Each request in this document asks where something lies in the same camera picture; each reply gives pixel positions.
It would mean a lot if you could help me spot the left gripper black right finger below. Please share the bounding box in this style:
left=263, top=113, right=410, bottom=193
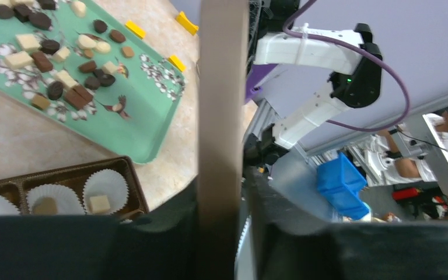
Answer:
left=243, top=170, right=448, bottom=279

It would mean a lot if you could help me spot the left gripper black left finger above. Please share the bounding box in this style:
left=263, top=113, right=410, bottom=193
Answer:
left=0, top=184, right=196, bottom=279

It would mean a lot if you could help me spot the white square chocolate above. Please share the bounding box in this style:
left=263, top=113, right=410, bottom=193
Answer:
left=88, top=195, right=111, bottom=214

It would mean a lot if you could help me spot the tan heart chocolate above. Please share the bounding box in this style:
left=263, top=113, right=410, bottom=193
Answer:
left=31, top=197, right=58, bottom=215

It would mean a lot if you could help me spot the brown box lid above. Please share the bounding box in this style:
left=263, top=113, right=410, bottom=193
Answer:
left=196, top=1, right=249, bottom=279

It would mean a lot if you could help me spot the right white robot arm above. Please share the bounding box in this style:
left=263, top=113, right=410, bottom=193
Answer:
left=244, top=23, right=383, bottom=165

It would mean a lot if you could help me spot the brown chocolate box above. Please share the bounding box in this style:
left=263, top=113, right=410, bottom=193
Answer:
left=0, top=156, right=149, bottom=222

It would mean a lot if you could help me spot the blue plastic bin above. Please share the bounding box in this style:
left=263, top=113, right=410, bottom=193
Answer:
left=317, top=153, right=370, bottom=220

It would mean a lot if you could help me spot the small yellow block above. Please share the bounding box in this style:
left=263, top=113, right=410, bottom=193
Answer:
left=167, top=55, right=186, bottom=72

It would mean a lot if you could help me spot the green floral tray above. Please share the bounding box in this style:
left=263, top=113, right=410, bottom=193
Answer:
left=0, top=1, right=186, bottom=164

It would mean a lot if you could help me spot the yellow foam block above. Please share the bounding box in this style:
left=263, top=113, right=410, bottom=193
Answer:
left=125, top=20, right=146, bottom=40

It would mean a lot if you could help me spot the yellow plastic clip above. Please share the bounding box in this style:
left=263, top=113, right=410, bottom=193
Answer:
left=175, top=11, right=199, bottom=36

